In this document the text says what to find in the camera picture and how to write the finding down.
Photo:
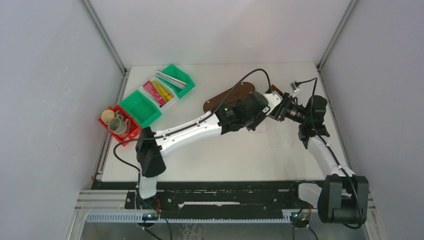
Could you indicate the green bin with rack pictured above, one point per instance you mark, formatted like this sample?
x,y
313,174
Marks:
x,y
141,108

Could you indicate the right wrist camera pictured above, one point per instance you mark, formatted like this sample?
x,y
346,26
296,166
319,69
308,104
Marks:
x,y
295,86

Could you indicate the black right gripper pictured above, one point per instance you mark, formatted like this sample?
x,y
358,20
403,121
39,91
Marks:
x,y
285,104

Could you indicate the red cup bin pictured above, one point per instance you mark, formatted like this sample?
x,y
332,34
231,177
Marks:
x,y
135,128

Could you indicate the clear oval acrylic plate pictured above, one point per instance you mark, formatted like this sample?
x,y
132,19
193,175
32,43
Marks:
x,y
279,134

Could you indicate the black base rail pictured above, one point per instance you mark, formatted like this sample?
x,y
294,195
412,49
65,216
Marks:
x,y
220,200

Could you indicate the brown ceramic cup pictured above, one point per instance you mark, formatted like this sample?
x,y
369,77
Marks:
x,y
107,115

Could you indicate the brown oval wooden tray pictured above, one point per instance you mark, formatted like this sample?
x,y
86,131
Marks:
x,y
239,93

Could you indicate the pink toothpaste tube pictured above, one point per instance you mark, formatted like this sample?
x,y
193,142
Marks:
x,y
149,87

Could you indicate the pink toothbrush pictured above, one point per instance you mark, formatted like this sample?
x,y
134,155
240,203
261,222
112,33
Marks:
x,y
179,86

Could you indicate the clear acrylic organizer rack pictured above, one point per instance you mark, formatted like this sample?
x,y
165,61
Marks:
x,y
272,89

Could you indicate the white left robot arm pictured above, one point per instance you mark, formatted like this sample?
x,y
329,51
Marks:
x,y
153,147

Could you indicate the yellow toothpaste tube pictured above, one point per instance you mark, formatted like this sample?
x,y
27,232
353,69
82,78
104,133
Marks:
x,y
164,93

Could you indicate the grey cup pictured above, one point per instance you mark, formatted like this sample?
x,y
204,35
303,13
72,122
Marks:
x,y
118,125

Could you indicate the green toothbrush bin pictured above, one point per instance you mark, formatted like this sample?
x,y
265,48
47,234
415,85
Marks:
x,y
174,71

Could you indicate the white toothpaste bin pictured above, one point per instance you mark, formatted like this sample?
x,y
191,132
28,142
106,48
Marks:
x,y
169,104

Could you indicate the aluminium frame post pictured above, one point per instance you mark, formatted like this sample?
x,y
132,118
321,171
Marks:
x,y
99,27

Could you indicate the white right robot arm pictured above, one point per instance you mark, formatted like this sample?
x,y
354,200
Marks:
x,y
343,196

